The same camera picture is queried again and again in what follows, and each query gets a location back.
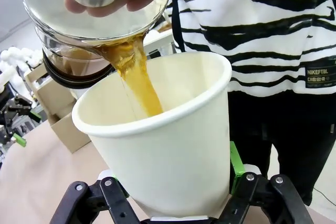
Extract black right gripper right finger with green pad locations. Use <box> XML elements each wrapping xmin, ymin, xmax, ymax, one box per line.
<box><xmin>219</xmin><ymin>141</ymin><xmax>316</xmax><ymax>224</ymax></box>

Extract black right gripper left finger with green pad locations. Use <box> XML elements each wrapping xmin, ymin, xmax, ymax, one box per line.
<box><xmin>49</xmin><ymin>174</ymin><xmax>140</xmax><ymax>224</ymax></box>

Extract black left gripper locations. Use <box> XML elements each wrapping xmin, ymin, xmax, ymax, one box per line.
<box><xmin>0</xmin><ymin>87</ymin><xmax>42</xmax><ymax>148</ymax></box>

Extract white paper cup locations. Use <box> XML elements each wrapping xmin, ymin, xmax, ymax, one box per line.
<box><xmin>71</xmin><ymin>52</ymin><xmax>233</xmax><ymax>217</ymax></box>

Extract glass carafe with steel knob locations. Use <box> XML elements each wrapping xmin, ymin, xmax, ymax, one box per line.
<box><xmin>20</xmin><ymin>0</ymin><xmax>173</xmax><ymax>90</ymax></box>

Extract brown cardboard cup carrier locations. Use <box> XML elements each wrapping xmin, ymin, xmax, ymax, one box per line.
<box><xmin>25</xmin><ymin>63</ymin><xmax>93</xmax><ymax>154</ymax></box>

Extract amber drink liquid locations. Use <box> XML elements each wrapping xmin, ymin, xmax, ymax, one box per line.
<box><xmin>98</xmin><ymin>33</ymin><xmax>165</xmax><ymax>118</ymax></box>

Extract thin black cable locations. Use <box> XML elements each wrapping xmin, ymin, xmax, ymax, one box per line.
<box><xmin>313</xmin><ymin>186</ymin><xmax>336</xmax><ymax>201</ymax></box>

